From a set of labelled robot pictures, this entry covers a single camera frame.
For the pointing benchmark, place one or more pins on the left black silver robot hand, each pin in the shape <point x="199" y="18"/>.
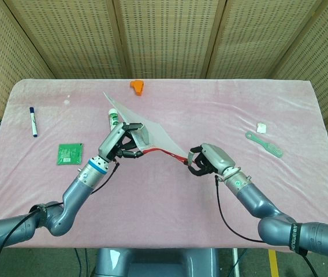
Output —
<point x="113" y="141"/>

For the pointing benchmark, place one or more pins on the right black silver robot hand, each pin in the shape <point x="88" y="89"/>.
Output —
<point x="216" y="157"/>

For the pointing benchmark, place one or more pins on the clear mesh zipper pouch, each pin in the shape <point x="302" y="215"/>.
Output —
<point x="155" y="135"/>

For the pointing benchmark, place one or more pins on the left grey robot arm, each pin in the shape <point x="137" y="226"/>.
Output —
<point x="66" y="207"/>

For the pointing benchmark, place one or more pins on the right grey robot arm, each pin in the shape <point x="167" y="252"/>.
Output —
<point x="268" y="213"/>

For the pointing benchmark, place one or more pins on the green tool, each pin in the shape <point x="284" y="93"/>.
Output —
<point x="263" y="144"/>

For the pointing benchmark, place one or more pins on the white green glue stick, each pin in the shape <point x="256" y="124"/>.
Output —
<point x="113" y="118"/>

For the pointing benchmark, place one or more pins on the green foil sachet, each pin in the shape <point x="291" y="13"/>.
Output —
<point x="70" y="153"/>

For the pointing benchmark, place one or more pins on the small white wrapped eraser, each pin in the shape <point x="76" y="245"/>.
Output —
<point x="261" y="127"/>

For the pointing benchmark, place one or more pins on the orange plastic block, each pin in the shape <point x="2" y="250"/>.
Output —
<point x="137" y="86"/>

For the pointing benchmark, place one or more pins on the pink plush tablecloth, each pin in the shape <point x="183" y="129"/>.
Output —
<point x="164" y="207"/>

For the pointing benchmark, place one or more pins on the blue white marker pen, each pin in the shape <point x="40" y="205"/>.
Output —
<point x="34" y="122"/>

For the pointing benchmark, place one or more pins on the woven bamboo folding screen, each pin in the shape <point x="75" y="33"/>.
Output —
<point x="167" y="37"/>

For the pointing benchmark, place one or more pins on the grey robot torso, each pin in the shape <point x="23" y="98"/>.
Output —
<point x="152" y="262"/>

